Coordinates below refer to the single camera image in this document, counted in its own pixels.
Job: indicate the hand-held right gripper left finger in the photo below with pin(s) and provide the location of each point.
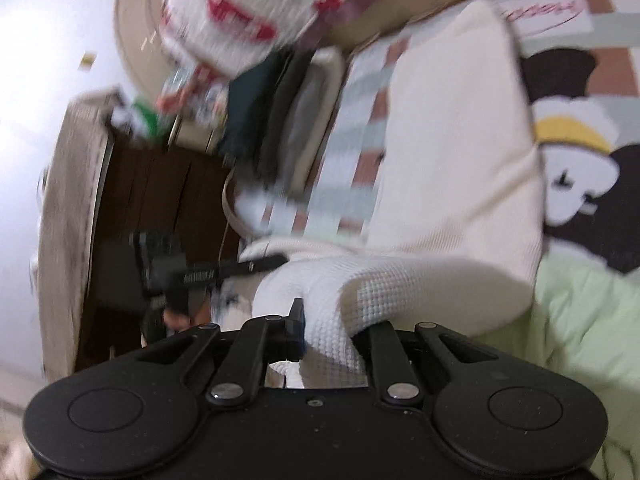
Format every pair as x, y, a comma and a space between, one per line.
300, 325

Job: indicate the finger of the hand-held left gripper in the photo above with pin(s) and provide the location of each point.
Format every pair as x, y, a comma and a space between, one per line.
235, 270

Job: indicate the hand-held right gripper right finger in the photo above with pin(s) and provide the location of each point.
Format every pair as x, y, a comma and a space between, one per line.
380, 345

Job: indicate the cream knit top green character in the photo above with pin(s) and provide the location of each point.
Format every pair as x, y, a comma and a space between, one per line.
450, 160

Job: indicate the person's left hand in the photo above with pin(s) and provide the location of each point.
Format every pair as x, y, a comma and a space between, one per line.
185, 320

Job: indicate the white shirt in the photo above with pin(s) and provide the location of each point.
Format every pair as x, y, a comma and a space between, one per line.
255, 210

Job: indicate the dark wooden cabinet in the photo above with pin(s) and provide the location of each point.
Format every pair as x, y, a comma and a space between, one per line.
150, 185

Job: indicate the cream drawer unit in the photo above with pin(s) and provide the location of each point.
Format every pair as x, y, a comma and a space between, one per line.
192, 135

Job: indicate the green plastic bag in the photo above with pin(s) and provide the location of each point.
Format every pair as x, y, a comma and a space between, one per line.
150, 117

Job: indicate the dark grey folded garment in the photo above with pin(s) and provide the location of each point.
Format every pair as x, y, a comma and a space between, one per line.
280, 125

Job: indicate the light grey folded garment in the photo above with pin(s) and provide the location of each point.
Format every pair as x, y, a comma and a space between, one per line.
305, 120

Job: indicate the dark teal folded garment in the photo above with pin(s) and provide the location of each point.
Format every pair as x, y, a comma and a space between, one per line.
250, 105

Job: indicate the pile of colourful packets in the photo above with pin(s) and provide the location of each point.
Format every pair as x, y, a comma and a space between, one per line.
200, 90

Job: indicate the cream folded garment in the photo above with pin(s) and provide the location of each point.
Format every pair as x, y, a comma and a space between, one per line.
335, 90

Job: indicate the light green cloth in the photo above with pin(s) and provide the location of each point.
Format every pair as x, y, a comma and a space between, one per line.
590, 335

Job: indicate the beige padded headboard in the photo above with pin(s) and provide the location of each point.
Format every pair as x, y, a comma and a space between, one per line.
135, 20

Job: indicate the beige bed base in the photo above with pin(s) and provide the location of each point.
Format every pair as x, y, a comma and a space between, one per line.
425, 5

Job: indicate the small yellow wall sticker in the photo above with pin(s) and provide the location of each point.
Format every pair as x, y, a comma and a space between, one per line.
88, 60

